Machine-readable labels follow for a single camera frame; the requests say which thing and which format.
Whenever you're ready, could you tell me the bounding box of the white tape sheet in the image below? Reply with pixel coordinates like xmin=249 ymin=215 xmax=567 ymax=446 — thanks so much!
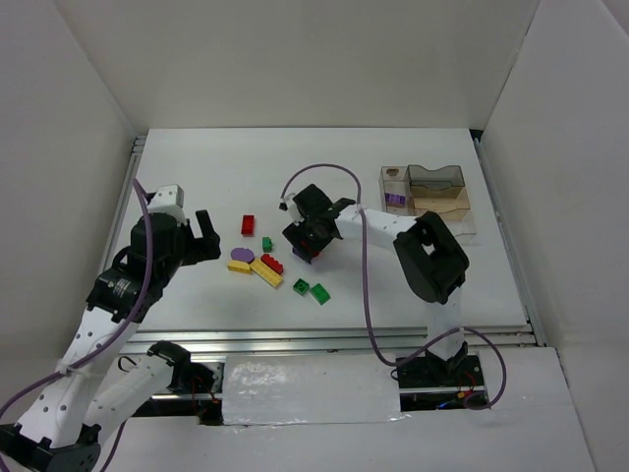
xmin=222 ymin=354 xmax=404 ymax=426

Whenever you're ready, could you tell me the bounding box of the yellow curved lego piece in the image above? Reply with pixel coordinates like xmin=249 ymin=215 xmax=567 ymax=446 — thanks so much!
xmin=226 ymin=260 xmax=252 ymax=274

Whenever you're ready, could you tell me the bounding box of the small green lego brick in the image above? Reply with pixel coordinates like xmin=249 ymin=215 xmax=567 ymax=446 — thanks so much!
xmin=261 ymin=236 xmax=273 ymax=253

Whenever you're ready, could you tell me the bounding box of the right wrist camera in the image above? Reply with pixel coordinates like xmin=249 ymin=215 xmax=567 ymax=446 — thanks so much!
xmin=279 ymin=193 xmax=305 ymax=226

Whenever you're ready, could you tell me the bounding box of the purple round lego piece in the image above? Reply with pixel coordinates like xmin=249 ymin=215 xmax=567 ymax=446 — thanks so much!
xmin=230 ymin=247 xmax=256 ymax=264

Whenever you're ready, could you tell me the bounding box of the long yellow lego plate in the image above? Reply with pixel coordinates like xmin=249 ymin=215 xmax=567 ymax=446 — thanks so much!
xmin=250 ymin=258 xmax=283 ymax=288

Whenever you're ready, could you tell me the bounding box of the red rectangular lego brick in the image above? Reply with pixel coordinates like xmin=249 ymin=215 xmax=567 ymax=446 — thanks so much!
xmin=241 ymin=214 xmax=256 ymax=237

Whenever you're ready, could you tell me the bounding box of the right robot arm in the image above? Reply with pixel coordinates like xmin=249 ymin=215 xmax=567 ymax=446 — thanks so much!
xmin=279 ymin=184 xmax=470 ymax=382

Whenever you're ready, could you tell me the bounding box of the green square lego brick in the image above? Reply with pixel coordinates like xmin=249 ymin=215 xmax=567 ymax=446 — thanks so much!
xmin=292 ymin=278 xmax=311 ymax=296

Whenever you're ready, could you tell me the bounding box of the red studded lego brick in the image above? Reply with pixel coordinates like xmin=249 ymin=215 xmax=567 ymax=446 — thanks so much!
xmin=260 ymin=253 xmax=284 ymax=275

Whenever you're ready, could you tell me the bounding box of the aluminium rail frame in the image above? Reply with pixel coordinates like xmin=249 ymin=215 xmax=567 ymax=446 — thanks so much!
xmin=124 ymin=128 xmax=537 ymax=357

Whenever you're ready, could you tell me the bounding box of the light green lego brick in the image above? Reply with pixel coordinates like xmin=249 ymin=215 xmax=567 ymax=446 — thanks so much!
xmin=310 ymin=283 xmax=331 ymax=306

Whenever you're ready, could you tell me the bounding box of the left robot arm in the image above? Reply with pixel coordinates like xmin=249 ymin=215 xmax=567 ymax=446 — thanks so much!
xmin=1 ymin=210 xmax=221 ymax=471

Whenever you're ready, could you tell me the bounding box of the clear divided container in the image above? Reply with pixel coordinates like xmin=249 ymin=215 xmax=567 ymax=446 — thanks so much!
xmin=379 ymin=164 xmax=477 ymax=246

